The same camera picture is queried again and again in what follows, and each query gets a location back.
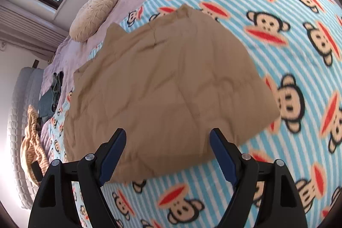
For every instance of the tan puffer jacket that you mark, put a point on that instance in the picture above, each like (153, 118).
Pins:
(167, 83)

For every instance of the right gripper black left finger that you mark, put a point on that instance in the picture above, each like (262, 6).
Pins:
(72, 192)

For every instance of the teal folded garment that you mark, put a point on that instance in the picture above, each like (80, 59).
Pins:
(47, 105)

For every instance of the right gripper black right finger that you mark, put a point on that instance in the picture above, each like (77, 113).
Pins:
(270, 183)

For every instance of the grey padded headboard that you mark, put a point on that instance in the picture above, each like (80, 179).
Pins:
(26, 92)

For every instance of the beige striped garment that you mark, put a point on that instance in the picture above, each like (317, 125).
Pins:
(31, 149)

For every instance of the cream knitted round pillow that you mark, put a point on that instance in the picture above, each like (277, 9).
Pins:
(89, 19)

